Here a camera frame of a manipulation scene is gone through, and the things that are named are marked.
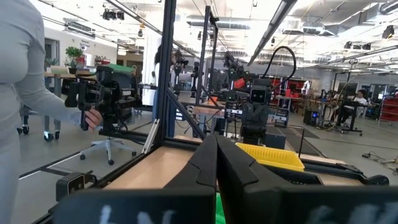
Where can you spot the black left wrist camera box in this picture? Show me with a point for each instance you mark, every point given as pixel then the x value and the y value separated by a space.
pixel 259 93

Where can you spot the black computer tower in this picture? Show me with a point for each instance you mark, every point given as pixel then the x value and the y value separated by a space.
pixel 311 118

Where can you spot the office chair with white base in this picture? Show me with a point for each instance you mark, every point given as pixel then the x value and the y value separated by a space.
pixel 107 144

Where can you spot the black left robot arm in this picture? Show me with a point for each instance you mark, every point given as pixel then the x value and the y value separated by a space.
pixel 256 124

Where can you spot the red storage shelving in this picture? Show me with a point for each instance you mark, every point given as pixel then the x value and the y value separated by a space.
pixel 292 90

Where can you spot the black plastic slotted basket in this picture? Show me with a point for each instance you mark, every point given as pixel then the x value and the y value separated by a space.
pixel 295 177

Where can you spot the person's hand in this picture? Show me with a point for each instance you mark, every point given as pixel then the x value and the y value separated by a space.
pixel 93 119

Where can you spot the black aluminium table frame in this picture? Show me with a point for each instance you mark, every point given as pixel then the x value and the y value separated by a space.
pixel 166 77

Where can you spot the black box with white face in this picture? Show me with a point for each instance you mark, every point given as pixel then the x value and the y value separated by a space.
pixel 70 186

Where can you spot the black neighbouring station frame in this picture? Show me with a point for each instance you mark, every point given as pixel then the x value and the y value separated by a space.
pixel 203 62

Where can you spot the long black ceiling light rail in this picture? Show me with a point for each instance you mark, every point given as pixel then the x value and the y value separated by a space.
pixel 273 25

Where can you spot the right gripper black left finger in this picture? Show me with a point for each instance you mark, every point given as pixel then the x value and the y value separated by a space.
pixel 155 205

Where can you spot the yellow plastic slotted basket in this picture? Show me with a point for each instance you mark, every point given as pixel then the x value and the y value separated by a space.
pixel 270 155

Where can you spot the potted green plant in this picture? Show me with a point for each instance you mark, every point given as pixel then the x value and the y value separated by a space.
pixel 74 53

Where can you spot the red storage bins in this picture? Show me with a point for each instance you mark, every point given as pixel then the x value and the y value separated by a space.
pixel 390 109

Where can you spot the person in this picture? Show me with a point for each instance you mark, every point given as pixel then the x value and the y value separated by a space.
pixel 18 62
pixel 359 99
pixel 157 56

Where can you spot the green plastic slotted basket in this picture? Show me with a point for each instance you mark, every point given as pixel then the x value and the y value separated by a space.
pixel 220 211

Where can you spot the wooden table on casters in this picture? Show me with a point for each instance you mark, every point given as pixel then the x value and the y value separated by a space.
pixel 51 74

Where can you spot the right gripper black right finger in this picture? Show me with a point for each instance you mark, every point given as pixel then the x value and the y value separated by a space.
pixel 280 205

